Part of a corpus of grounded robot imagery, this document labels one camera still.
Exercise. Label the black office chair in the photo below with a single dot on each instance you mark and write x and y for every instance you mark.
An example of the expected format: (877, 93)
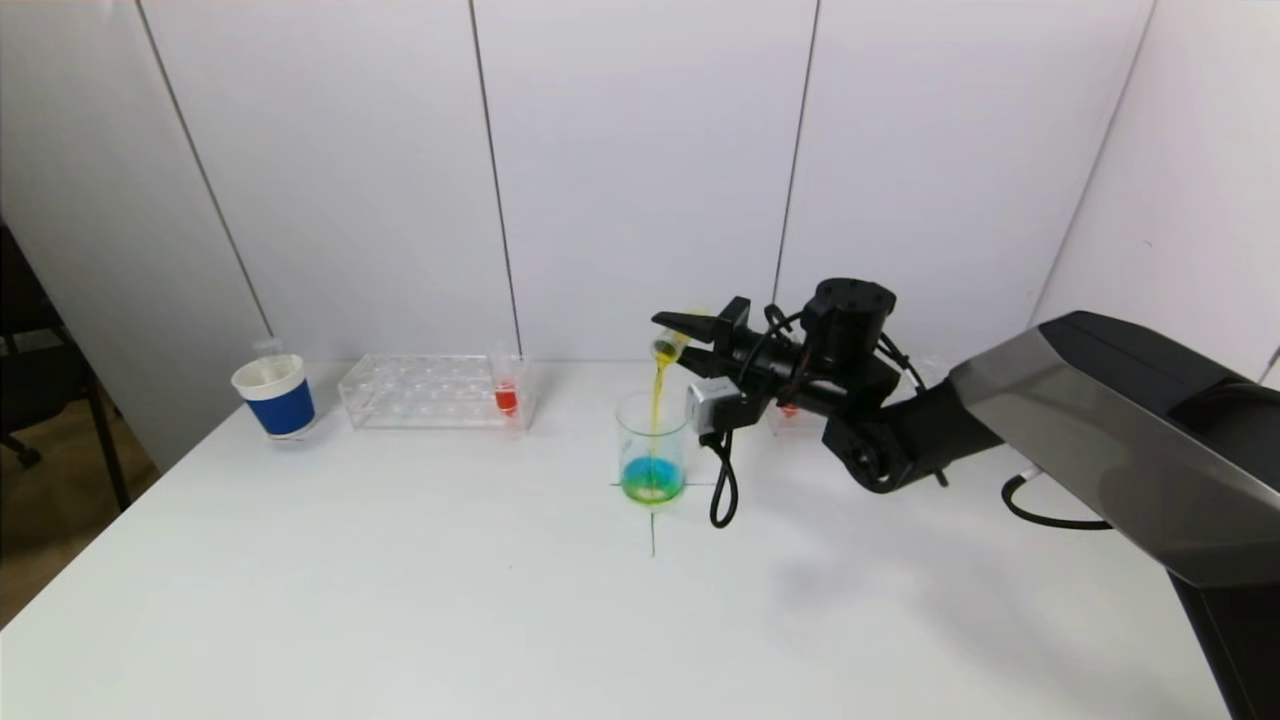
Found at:
(40, 390)

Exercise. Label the clear acrylic test tube rack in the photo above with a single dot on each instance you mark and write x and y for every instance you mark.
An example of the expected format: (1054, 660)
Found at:
(790, 427)
(430, 395)

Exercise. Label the blue-stained clear test tube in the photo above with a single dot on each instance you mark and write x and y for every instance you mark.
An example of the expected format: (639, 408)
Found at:
(267, 348)

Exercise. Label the white paper cup blue sleeve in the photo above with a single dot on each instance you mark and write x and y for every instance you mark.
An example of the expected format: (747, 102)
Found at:
(281, 410)

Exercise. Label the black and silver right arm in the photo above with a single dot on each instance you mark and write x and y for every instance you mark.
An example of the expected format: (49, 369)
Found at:
(1100, 440)

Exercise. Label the clear glass beaker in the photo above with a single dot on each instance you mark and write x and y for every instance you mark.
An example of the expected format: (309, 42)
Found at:
(652, 475)

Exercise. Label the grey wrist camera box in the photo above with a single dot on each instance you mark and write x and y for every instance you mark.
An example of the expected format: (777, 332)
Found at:
(715, 405)

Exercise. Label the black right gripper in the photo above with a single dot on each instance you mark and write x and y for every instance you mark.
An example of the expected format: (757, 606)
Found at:
(733, 333)

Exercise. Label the test tube with yellow pigment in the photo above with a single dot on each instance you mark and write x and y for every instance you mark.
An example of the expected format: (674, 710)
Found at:
(668, 348)

